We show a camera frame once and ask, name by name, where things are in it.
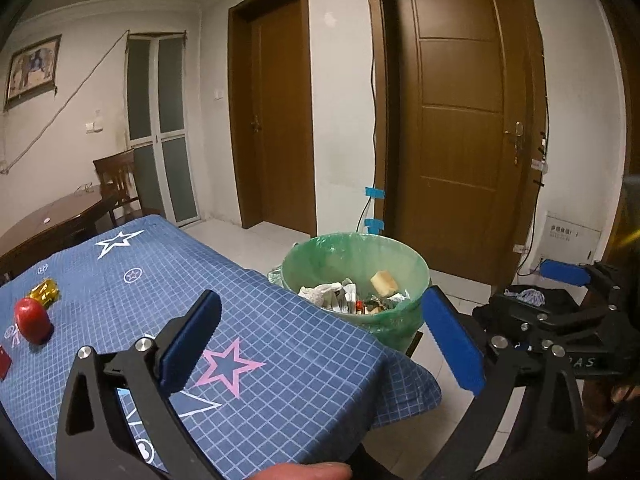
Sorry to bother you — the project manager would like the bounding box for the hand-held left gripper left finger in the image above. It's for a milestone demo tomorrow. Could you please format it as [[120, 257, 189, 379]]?
[[54, 289, 223, 480]]

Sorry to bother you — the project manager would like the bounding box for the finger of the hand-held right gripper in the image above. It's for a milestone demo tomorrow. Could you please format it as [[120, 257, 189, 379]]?
[[540, 259, 626, 311], [501, 306, 624, 347]]

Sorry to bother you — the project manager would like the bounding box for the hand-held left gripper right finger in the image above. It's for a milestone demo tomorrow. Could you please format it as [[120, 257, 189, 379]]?
[[421, 285, 587, 480]]

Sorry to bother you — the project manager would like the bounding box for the yellow sponge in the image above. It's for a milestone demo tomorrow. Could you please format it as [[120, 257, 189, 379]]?
[[370, 270, 401, 297]]

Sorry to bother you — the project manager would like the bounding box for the green-lined trash bin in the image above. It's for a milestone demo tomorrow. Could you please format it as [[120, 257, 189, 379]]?
[[267, 231, 432, 353]]

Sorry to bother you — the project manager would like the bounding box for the person's left hand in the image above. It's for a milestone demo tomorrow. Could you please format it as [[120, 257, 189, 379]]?
[[257, 461, 353, 480]]

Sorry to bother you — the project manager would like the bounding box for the blue white crumpled cloth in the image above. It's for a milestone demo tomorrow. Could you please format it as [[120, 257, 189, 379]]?
[[504, 287, 546, 307]]

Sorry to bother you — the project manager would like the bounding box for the blue star-print tablecloth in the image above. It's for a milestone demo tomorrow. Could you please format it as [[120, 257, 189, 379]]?
[[0, 215, 442, 480]]

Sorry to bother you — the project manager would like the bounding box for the golden foil wrapper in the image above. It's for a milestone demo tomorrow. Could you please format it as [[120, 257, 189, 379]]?
[[27, 280, 61, 306]]

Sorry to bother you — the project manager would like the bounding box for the red apple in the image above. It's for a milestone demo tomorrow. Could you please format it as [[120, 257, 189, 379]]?
[[14, 297, 53, 345]]

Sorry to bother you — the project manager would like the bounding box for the wooden dining chair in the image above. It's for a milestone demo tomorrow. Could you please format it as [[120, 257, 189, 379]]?
[[92, 149, 163, 226]]

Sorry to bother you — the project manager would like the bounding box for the round wooden dining table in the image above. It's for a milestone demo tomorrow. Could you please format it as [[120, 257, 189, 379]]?
[[0, 182, 121, 281]]

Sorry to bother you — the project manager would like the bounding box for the brown panelled wooden door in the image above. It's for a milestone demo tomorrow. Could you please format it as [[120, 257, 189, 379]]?
[[365, 0, 548, 286]]

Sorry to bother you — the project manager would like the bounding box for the frosted glass double door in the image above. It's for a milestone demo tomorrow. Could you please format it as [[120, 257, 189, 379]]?
[[124, 32, 201, 228]]

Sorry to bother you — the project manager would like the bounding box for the white wall utility box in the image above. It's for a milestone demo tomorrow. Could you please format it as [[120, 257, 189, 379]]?
[[540, 210, 603, 263]]

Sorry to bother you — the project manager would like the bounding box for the thin cable beside door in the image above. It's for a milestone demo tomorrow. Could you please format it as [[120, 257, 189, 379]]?
[[357, 50, 381, 233]]

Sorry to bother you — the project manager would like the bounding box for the framed wall picture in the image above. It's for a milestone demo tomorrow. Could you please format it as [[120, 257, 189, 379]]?
[[4, 34, 63, 112]]

